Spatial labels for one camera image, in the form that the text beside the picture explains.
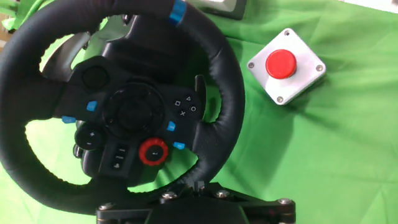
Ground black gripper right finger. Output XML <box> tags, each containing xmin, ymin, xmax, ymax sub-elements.
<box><xmin>199</xmin><ymin>181</ymin><xmax>296</xmax><ymax>224</ymax></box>

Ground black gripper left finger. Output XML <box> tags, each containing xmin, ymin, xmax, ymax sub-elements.
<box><xmin>96</xmin><ymin>180</ymin><xmax>200</xmax><ymax>224</ymax></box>

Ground black leather steering wheel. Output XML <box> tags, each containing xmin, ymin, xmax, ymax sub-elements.
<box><xmin>0</xmin><ymin>0</ymin><xmax>246</xmax><ymax>215</ymax></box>

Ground black racing wheel controller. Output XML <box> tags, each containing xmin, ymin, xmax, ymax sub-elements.
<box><xmin>83</xmin><ymin>14</ymin><xmax>200</xmax><ymax>85</ymax></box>

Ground green cloth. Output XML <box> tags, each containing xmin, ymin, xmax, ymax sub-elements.
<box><xmin>0</xmin><ymin>0</ymin><xmax>398</xmax><ymax>224</ymax></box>

